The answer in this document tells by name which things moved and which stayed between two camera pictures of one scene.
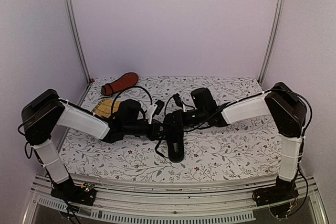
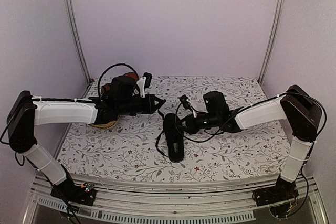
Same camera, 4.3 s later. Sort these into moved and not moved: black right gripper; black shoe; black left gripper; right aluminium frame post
Moved: black left gripper; black right gripper
Not moved: black shoe; right aluminium frame post
